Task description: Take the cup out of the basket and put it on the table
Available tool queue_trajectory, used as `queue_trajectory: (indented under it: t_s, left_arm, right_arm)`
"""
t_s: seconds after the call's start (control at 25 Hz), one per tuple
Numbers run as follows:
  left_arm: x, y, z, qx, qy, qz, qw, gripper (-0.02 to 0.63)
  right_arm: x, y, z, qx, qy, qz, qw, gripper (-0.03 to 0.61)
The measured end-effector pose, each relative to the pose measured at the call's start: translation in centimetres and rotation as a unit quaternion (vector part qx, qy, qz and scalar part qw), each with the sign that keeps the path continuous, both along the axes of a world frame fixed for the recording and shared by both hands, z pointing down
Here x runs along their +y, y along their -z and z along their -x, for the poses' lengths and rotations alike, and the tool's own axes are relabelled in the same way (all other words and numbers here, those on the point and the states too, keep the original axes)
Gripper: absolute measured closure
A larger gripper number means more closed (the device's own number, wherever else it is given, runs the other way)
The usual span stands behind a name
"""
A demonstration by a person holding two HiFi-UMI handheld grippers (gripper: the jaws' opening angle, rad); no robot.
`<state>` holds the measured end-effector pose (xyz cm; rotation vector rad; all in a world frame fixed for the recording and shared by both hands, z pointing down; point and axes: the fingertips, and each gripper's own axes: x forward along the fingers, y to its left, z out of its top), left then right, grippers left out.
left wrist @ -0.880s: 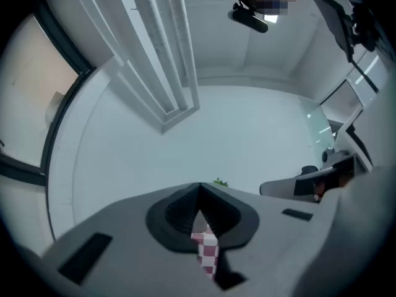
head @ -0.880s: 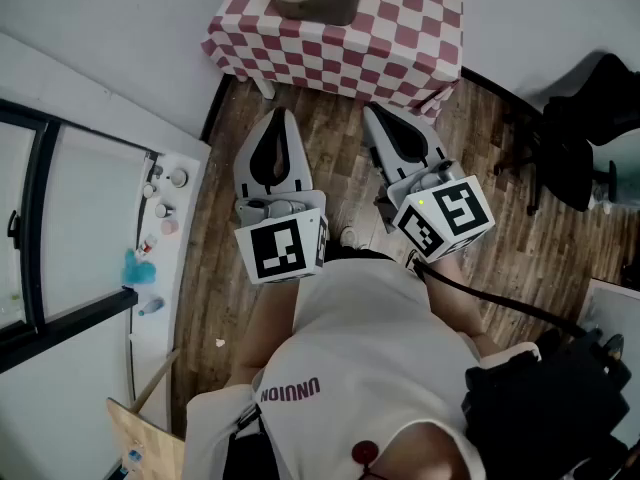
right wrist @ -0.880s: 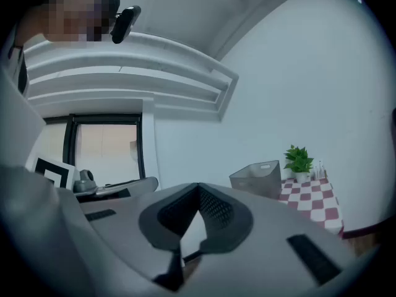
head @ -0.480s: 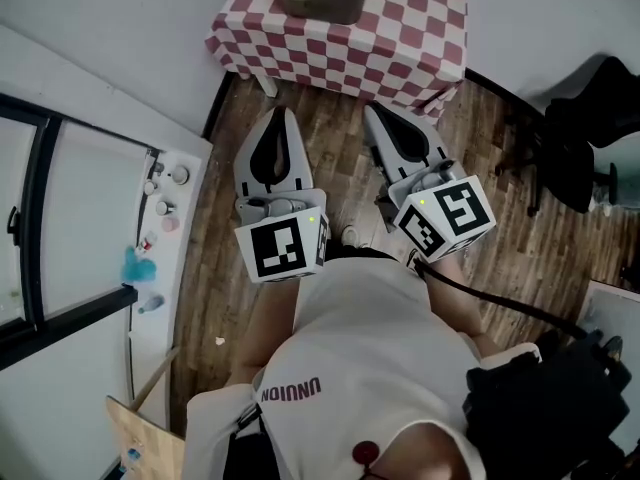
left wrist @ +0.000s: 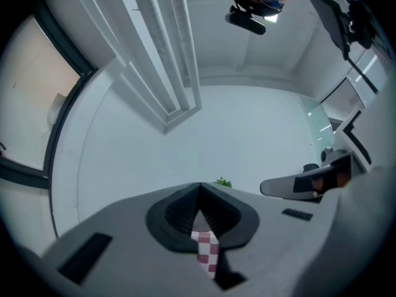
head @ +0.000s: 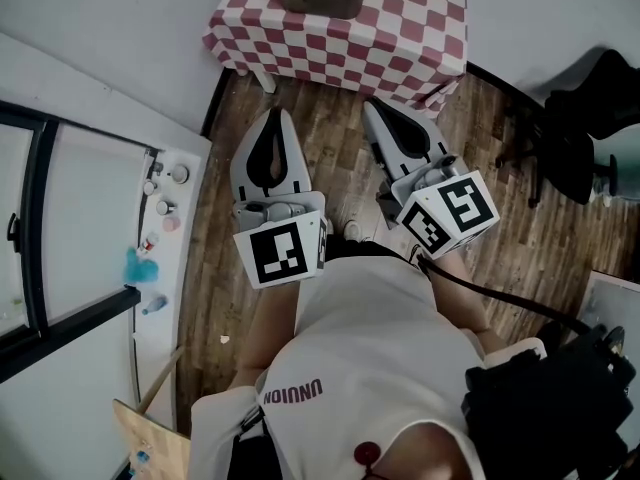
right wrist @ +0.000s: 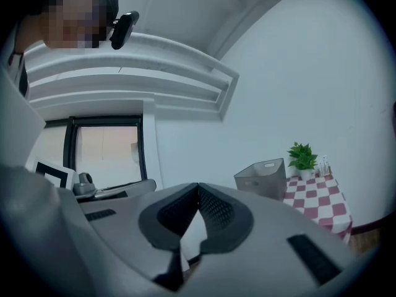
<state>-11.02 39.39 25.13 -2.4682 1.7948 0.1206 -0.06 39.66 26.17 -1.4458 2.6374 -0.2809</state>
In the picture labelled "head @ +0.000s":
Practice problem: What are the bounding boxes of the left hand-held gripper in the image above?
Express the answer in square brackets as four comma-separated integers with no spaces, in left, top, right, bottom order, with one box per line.
[229,107,330,290]

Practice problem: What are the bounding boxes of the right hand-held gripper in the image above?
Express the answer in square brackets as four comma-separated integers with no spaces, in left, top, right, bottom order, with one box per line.
[362,98,502,262]

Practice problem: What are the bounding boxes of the person's left forearm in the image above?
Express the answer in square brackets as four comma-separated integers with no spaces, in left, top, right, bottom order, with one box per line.
[227,277,306,394]

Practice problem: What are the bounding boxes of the person's right forearm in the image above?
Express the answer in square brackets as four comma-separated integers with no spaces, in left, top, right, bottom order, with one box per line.
[429,255,507,354]

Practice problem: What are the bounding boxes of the black shoulder pack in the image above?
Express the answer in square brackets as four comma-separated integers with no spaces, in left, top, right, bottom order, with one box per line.
[459,325,640,480]

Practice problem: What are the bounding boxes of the red white checkered tablecloth table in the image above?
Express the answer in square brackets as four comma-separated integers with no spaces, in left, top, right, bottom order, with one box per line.
[202,0,469,119]

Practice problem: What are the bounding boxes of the person's black trousers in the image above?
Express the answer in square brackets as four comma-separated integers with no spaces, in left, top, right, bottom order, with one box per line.
[324,237,416,269]

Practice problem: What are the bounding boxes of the blue cloth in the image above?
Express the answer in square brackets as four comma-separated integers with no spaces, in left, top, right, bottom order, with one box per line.
[122,246,160,287]

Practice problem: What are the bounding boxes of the black office chair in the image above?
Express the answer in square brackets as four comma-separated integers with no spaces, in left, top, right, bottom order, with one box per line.
[494,47,640,209]

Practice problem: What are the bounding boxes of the clear plastic bottle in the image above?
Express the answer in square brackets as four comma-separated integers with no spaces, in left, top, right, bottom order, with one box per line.
[141,295,169,317]

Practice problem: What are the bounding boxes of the person's white shirt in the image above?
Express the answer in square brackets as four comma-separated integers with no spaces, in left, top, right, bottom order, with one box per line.
[187,255,546,480]

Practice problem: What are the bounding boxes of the wooden stick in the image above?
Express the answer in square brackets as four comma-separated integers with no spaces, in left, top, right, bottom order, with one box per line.
[137,345,186,415]

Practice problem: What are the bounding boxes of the grey desk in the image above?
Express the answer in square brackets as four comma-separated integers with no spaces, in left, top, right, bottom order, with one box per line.
[577,269,640,349]

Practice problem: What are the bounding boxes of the wooden board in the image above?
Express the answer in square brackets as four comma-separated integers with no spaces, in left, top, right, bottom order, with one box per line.
[112,398,192,480]

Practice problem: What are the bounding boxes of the red round pendant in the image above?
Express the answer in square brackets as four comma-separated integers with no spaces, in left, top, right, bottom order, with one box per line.
[353,441,381,468]

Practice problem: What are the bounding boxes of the thick black cable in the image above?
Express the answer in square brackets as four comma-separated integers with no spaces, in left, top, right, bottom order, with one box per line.
[414,255,594,337]

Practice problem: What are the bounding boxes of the black window frame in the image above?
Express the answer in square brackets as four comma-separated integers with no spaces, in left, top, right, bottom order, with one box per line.
[0,100,161,384]

